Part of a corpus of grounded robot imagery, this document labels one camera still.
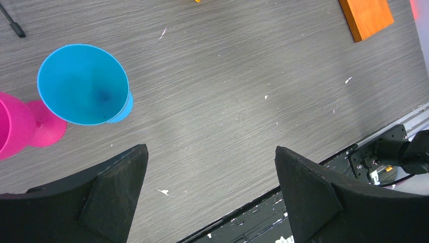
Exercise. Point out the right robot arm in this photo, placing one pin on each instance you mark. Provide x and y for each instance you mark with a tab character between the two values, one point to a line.
375	160

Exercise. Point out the blue plastic wine glass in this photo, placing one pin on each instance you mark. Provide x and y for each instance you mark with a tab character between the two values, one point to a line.
84	85

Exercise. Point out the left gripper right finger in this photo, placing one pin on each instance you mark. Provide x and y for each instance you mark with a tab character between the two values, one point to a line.
326	206

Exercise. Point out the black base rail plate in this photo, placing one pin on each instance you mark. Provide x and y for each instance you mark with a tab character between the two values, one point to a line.
264	219

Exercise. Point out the pink plastic wine glass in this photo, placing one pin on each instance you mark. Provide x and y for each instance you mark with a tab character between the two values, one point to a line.
27	124

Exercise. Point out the wooden rack base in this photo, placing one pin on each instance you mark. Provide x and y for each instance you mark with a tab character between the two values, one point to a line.
366	17

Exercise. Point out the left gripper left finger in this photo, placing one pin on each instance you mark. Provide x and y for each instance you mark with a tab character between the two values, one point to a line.
97	204

